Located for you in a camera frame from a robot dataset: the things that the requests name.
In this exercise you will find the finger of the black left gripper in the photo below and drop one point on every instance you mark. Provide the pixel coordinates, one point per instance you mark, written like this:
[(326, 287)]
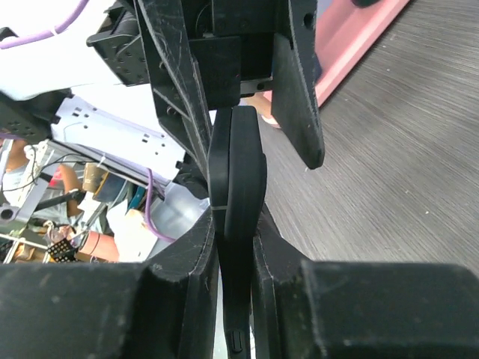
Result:
[(294, 102), (174, 76)]

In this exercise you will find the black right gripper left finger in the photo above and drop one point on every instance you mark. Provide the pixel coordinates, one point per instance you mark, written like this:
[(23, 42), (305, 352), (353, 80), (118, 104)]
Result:
[(164, 307)]

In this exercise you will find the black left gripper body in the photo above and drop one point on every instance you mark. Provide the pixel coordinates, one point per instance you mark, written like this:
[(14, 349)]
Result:
[(233, 43)]

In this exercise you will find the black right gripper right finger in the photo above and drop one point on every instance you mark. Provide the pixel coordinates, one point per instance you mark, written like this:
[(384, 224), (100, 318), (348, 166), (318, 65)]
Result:
[(308, 309)]

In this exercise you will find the black phone case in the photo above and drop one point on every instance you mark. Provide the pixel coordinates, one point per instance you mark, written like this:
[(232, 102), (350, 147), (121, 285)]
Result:
[(246, 193)]

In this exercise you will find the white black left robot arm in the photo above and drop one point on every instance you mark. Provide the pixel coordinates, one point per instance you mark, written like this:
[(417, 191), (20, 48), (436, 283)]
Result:
[(147, 89)]

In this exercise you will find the pink tiered shelf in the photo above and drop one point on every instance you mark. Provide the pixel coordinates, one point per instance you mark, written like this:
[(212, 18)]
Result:
[(345, 30)]

